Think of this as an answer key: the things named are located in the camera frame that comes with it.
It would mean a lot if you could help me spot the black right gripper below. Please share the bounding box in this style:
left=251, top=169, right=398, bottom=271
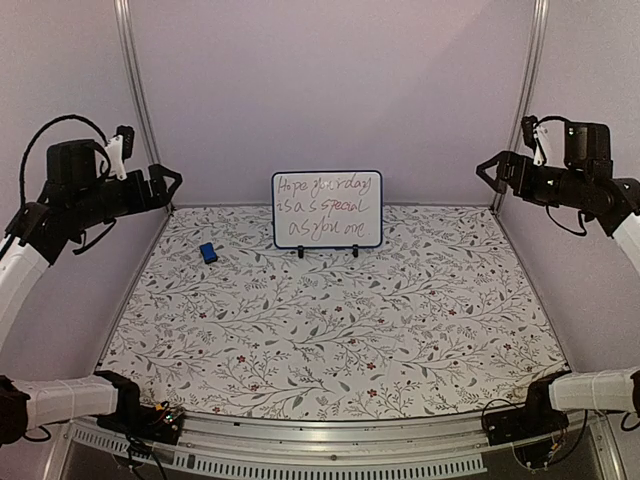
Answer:
left=478, top=150, right=591, bottom=208

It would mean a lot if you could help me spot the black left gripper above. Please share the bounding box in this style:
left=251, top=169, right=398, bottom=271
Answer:
left=71, top=161, right=182, bottom=229

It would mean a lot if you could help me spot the blue whiteboard eraser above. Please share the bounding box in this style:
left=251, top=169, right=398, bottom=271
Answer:
left=199, top=242, right=218, bottom=264

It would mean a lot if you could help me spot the small blue-framed whiteboard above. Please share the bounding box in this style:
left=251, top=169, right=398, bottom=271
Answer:
left=271, top=170, right=383, bottom=250

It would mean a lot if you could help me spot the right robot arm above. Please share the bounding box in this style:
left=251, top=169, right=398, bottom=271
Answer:
left=476, top=116, right=639, bottom=442

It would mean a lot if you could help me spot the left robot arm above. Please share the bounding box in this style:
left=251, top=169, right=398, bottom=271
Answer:
left=1, top=136, right=182, bottom=445

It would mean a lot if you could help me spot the floral patterned table mat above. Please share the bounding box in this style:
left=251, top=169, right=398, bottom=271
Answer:
left=102, top=206, right=567, bottom=421

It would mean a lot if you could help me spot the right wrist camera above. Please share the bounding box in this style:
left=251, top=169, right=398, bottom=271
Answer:
left=521, top=115, right=550, bottom=166

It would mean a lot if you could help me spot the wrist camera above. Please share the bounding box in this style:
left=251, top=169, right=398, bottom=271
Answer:
left=105, top=125, right=135, bottom=181
left=521, top=115, right=550, bottom=166

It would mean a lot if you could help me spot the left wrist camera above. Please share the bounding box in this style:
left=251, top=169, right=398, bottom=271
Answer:
left=105, top=125, right=135, bottom=181

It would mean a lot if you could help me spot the right aluminium frame post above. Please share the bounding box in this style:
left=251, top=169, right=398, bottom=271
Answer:
left=490, top=0, right=550, bottom=211

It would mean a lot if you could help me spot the aluminium frame post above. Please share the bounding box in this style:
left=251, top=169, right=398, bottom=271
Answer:
left=112, top=0, right=174, bottom=214
left=490, top=0, right=550, bottom=211

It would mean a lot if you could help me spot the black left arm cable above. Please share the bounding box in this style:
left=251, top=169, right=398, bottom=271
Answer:
left=17, top=113, right=112, bottom=211

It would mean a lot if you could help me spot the wire whiteboard stand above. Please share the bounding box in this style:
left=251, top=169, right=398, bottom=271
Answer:
left=294, top=244, right=360, bottom=259

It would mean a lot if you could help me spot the left aluminium frame post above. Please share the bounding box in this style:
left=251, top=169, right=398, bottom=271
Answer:
left=112, top=0, right=174, bottom=214

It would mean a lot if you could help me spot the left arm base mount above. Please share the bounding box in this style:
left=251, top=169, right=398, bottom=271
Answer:
left=97, top=396, right=186, bottom=445

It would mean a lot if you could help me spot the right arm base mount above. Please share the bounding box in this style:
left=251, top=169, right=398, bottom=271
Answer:
left=480, top=399, right=569, bottom=446

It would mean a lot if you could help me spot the front aluminium rail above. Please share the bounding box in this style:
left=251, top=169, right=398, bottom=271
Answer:
left=44, top=412, right=638, bottom=479

